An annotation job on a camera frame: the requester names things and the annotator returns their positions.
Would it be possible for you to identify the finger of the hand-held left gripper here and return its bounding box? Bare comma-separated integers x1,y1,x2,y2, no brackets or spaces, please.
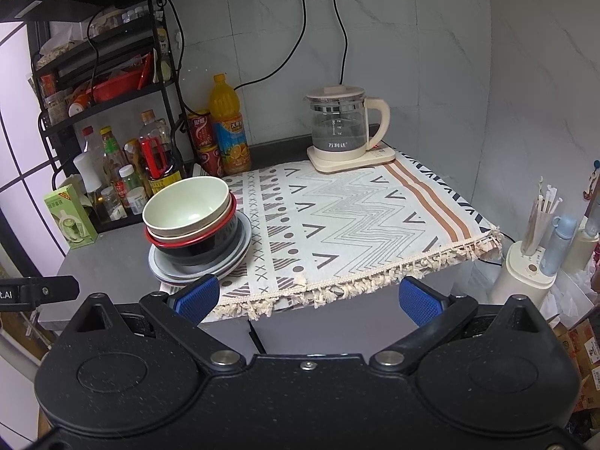
14,276,80,311

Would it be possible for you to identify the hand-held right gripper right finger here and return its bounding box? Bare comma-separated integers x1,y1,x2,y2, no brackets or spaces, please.
370,276,549,375

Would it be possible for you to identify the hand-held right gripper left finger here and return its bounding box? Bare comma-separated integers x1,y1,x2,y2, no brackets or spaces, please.
66,273,245,373

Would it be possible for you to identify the white plate flower print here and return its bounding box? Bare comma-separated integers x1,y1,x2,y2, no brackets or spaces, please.
151,248,249,287

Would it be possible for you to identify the red and black bowl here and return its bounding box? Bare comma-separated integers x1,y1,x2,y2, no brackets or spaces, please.
146,201,239,268

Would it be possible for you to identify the pale green bowl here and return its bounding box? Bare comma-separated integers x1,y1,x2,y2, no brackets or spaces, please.
142,177,231,240
145,190,236,247

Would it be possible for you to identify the white deep plate rolling-pin print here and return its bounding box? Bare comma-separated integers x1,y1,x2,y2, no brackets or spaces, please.
149,211,252,278

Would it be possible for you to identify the green carton box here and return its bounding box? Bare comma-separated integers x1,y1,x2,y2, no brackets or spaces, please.
43,184,99,251

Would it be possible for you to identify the white utensil holder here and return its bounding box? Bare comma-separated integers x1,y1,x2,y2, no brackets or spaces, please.
487,241,556,312

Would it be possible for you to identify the patterned fringed table mat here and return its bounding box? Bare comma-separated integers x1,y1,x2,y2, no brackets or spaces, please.
159,152,502,324

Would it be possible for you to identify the small glass jar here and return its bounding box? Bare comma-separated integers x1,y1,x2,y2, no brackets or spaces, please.
100,186,128,223

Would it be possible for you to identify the white-lidded small jar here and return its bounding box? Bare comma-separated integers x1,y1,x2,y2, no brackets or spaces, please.
126,186,147,216

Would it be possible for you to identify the red drink can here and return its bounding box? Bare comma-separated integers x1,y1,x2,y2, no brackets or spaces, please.
194,144,223,178
187,110,215,151

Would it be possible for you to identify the bundle of wrapped chopsticks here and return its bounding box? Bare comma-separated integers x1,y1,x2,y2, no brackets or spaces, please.
520,175,563,256

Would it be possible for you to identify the light blue bottle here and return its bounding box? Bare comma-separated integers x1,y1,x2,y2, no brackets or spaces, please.
539,214,578,277

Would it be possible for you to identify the black metal shelf rack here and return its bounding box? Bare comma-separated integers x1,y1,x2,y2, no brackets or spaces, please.
25,0,188,235

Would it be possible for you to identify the yellow-capped sauce bottle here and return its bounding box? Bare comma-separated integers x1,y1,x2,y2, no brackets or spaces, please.
99,126,123,188

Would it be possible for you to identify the cream kettle base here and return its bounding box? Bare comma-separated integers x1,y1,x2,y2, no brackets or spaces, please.
307,141,398,174

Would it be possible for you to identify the clear bottle red cap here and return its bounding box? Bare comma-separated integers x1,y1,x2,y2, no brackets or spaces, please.
81,126,106,165

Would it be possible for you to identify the orange juice bottle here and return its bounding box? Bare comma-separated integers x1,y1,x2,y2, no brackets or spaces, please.
208,73,251,175

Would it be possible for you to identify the cardboard box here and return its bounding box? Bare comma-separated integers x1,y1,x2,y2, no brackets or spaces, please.
555,312,600,385

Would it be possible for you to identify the cream cylinder container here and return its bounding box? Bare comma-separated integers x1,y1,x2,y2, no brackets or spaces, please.
565,229,600,273

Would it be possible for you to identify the glass jar with label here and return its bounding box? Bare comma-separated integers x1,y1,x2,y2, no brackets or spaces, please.
44,89,69,125

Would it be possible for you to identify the orange bottle white cap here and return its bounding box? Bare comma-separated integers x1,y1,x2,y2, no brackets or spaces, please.
68,93,92,118

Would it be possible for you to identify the glass electric kettle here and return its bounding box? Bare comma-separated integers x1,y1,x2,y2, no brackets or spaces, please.
304,85,391,153

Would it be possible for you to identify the red plastic basket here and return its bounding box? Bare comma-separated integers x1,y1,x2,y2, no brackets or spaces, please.
91,68,144,104

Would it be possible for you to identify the large red-handled soy sauce bottle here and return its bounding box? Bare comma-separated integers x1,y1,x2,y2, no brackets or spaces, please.
137,110,185,198

